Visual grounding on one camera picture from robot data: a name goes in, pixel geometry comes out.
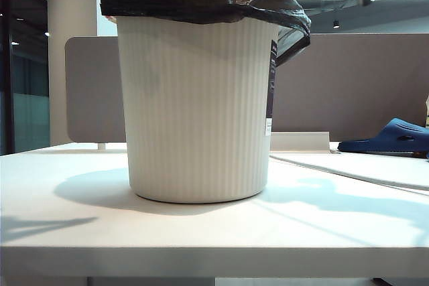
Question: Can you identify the black plastic garbage bag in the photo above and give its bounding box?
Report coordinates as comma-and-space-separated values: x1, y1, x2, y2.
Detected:
100, 0, 312, 68

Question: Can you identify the white ribbed plastic trash can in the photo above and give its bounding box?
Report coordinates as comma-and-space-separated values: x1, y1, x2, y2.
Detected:
113, 14, 281, 205

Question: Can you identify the dark product label sticker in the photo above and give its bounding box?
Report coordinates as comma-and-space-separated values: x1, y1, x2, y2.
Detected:
267, 40, 280, 138

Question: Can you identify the blue rubber clog slipper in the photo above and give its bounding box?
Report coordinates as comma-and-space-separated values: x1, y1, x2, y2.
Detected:
336, 117, 429, 159

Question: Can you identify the white partition base trim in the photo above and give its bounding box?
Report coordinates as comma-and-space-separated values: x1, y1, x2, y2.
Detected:
269, 131, 331, 151

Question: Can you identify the white round building column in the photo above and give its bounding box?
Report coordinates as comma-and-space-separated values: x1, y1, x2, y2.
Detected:
46, 0, 99, 146

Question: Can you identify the grey rounded desk divider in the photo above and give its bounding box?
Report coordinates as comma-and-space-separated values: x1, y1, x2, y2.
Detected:
64, 36, 127, 143

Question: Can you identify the white cable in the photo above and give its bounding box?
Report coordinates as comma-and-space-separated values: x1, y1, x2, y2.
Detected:
267, 153, 429, 192

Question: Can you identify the dark framed glass wall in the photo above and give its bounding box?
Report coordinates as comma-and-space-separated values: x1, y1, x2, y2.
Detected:
0, 0, 50, 156

